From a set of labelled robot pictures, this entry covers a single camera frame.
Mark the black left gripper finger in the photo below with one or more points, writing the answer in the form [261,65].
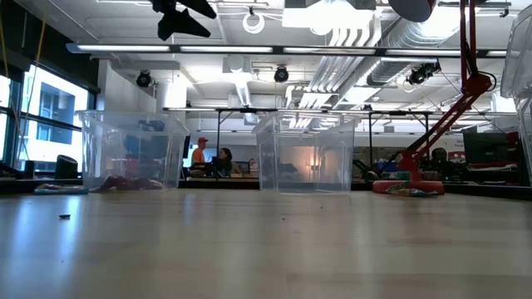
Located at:
[201,7]
[178,24]

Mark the clear plastic bin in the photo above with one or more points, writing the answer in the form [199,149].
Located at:
[307,137]
[519,62]
[133,128]

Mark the dark red candy packet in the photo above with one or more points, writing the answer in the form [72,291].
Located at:
[124,183]

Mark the teal candy packet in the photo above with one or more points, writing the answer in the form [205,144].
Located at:
[60,189]

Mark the green colourful candy packet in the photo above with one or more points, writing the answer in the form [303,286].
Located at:
[411,192]

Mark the black ceiling spotlight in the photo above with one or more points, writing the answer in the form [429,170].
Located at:
[281,74]
[420,74]
[144,79]

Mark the long ceiling light bar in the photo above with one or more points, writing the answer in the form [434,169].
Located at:
[274,50]

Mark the person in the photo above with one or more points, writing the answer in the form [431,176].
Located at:
[226,162]
[440,160]
[198,155]

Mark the black rounded desk object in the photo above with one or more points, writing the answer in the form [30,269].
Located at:
[66,168]

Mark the dark round ceiling shade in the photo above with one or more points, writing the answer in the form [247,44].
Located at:
[411,10]

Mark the small dark crumb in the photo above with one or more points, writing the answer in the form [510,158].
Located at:
[64,216]

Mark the red articulated stand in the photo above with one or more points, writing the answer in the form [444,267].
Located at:
[474,85]

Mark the black monitor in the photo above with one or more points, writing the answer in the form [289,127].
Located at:
[486,147]

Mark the silver ventilation duct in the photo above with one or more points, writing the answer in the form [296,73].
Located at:
[399,45]

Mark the black frame table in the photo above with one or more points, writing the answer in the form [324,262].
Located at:
[370,133]

